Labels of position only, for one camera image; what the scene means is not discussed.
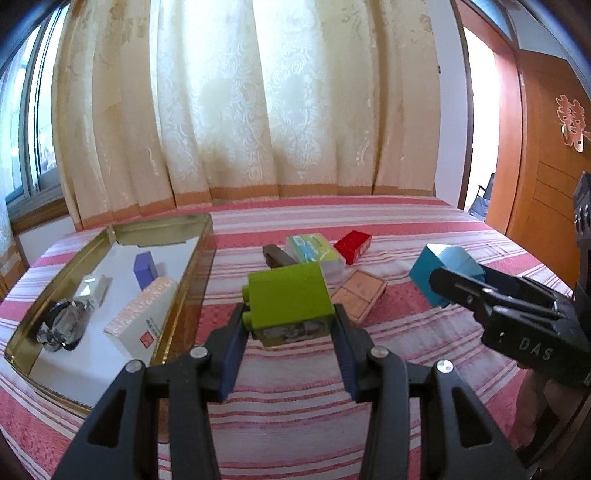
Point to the dark foil wrapper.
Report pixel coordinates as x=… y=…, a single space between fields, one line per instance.
x=62 y=323

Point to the sliding glass window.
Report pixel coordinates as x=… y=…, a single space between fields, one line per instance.
x=27 y=115

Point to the flat pink box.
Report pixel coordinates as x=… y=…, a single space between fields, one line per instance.
x=360 y=295

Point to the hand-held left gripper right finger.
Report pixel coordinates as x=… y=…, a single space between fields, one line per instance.
x=346 y=364

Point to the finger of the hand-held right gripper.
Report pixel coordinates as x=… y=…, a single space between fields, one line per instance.
x=466 y=290
x=526 y=285

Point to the blue toy building block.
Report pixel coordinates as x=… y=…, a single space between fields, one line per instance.
x=429 y=272

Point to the purple eraser block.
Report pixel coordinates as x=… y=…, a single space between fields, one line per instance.
x=144 y=272

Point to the green toy building block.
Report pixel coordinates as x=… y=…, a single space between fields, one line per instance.
x=288 y=295

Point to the white box red label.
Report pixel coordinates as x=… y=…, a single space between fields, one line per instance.
x=138 y=318

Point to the orange wooden door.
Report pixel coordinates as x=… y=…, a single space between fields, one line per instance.
x=540 y=184

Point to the black folding cart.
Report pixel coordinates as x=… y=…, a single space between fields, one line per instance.
x=482 y=198

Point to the brown wooden door frame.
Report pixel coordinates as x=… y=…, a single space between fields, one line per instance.
x=505 y=138

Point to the red paper door decoration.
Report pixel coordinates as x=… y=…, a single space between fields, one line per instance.
x=572 y=120

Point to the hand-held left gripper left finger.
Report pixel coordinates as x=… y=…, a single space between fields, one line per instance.
x=231 y=355

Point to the wooden window sill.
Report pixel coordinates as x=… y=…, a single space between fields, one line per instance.
x=41 y=214

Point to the dark brown rectangular bar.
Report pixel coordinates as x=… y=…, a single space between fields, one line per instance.
x=277 y=256

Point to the red toy building block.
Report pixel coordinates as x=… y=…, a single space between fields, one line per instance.
x=353 y=247

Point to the gold metal tin tray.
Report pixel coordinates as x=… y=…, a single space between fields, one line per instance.
x=184 y=295

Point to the person's right hand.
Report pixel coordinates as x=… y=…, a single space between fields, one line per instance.
x=526 y=406

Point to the clear plastic box green label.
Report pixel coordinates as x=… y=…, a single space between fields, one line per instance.
x=314 y=251

